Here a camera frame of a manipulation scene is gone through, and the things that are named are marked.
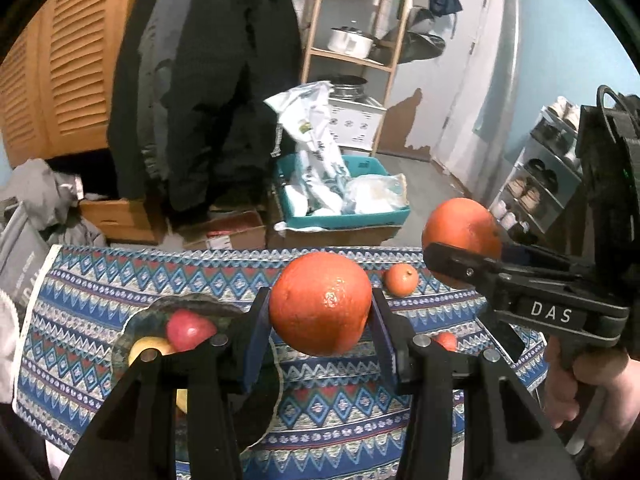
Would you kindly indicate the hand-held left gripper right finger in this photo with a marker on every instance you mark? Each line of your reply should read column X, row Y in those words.
column 386, row 342

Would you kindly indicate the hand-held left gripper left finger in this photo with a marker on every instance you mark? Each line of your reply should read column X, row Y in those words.
column 255, row 342

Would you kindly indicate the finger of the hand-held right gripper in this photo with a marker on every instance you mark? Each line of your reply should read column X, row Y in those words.
column 535, row 255
column 465, row 267

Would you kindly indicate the large orange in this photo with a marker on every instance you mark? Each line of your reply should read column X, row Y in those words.
column 460, row 230
column 320, row 305

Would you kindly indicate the red apple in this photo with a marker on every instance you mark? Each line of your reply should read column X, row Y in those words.
column 187, row 330

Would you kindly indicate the dark round plate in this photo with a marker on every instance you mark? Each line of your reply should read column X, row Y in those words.
column 260, row 415

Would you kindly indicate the person's right hand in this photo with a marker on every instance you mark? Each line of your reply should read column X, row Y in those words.
column 620, row 390

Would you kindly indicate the white shoe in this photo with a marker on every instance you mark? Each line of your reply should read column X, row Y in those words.
column 505, row 216
column 562, row 110

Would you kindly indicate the reddish orange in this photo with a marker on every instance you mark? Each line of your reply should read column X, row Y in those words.
column 446, row 342

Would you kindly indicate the brown shoe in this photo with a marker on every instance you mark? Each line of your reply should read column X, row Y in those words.
column 525, row 194

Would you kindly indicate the small tangerine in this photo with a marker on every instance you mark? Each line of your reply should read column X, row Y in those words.
column 400, row 280

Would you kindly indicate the grey shoe rack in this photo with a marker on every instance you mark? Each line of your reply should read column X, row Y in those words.
column 560, row 160

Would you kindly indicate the black shoe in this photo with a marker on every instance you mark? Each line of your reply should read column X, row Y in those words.
column 540, row 170

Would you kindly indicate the black phone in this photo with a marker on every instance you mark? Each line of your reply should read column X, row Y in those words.
column 507, row 340

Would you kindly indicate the yellow-green pear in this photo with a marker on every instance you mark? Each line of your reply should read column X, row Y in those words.
column 150, row 347

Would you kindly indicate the small labelled cardboard box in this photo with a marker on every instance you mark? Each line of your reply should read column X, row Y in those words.
column 225, row 235

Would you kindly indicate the clear plastic bag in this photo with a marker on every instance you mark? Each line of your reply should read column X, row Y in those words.
column 375, row 195

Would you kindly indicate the large cardboard box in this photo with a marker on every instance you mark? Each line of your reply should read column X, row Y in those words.
column 335, row 237

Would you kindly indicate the teal plastic basket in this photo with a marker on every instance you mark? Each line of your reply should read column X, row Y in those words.
column 365, row 164

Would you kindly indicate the blue patterned blanket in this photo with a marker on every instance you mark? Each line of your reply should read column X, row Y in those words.
column 90, row 310

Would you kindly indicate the white printed box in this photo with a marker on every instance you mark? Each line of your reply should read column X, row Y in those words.
column 357, row 122

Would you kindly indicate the cardboard boxes on floor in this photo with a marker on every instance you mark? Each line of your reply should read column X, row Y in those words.
column 120, row 217

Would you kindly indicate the white door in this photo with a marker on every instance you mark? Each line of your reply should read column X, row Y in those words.
column 475, row 60

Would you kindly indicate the tall white plastic bag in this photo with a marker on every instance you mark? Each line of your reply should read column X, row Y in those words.
column 310, row 125

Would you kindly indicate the metal pot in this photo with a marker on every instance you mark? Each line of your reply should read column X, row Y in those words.
column 349, row 90

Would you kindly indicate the black bag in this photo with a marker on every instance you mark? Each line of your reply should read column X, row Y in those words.
column 422, row 47

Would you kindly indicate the wooden shelf rack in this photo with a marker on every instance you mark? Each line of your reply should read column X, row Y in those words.
column 395, row 35

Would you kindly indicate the grey fabric bag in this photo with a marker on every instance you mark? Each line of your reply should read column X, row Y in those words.
column 20, row 255

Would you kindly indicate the steel cooking pot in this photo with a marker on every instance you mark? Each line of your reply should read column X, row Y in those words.
column 350, row 42

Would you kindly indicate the grey and black hanging jacket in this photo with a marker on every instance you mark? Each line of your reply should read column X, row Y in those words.
column 150, row 110

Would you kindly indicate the black hanging coat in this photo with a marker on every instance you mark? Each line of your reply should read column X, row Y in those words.
column 225, row 85

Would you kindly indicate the grey clothes pile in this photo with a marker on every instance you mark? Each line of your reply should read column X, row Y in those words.
column 40, row 190

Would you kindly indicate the dark blue cloth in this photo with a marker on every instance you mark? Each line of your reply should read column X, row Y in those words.
column 445, row 2

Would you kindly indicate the wooden louvered wardrobe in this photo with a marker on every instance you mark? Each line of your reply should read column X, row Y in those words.
column 75, row 60

